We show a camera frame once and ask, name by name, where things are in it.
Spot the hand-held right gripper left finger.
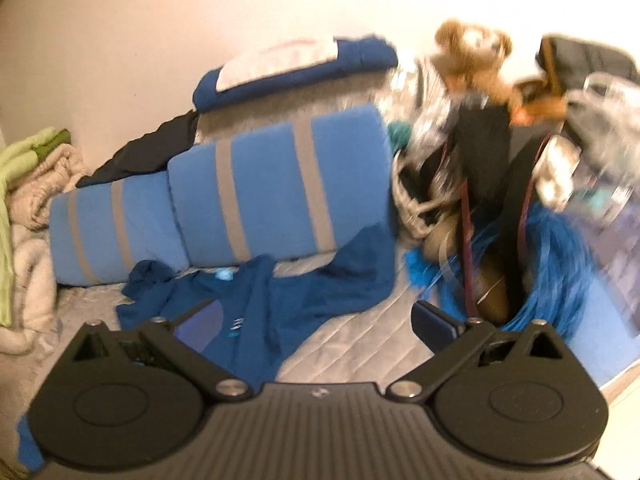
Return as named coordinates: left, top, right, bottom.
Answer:
left=74, top=299, right=248, bottom=402

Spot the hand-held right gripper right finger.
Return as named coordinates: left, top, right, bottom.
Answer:
left=385, top=300, right=571, bottom=403

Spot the blue sweater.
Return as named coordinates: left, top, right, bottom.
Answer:
left=116, top=225, right=401, bottom=391

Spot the tan rounded bag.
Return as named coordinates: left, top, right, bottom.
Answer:
left=422, top=210, right=511, bottom=323

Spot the grey quilted bedspread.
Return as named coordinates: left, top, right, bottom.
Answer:
left=0, top=255, right=451, bottom=480

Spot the blue grey-striped pillow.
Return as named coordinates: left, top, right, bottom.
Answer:
left=49, top=172, right=191, bottom=286
left=167, top=105, right=398, bottom=266

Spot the blue tinsel bundle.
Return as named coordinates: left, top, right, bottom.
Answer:
left=405, top=200, right=596, bottom=341

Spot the light blue mat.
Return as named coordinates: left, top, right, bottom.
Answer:
left=567, top=270, right=640, bottom=393

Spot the white comforter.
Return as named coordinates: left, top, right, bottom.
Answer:
left=0, top=225, right=63, bottom=356

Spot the dark cloth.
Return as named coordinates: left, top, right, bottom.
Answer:
left=77, top=110, right=201, bottom=188

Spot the beige knit blanket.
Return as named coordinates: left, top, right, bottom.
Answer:
left=7, top=145, right=93, bottom=231

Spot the shiny silver plastic wrap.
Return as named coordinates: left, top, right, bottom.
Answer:
left=380, top=55, right=463, bottom=158

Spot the light green blanket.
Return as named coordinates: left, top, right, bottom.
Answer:
left=0, top=127, right=71, bottom=326

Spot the folded blue garment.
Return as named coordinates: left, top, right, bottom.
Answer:
left=194, top=35, right=400, bottom=115

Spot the clear plastic bag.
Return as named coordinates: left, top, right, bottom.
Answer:
left=565, top=72, right=640, bottom=231

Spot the brown teddy bear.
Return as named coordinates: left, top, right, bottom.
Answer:
left=432, top=19, right=568, bottom=126

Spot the white pink cloth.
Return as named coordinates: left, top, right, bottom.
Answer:
left=216, top=35, right=341, bottom=93

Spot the white cord bundle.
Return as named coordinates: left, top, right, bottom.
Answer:
left=392, top=155, right=453, bottom=243

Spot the black bag with maroon straps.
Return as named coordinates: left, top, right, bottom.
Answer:
left=425, top=92, right=548, bottom=323

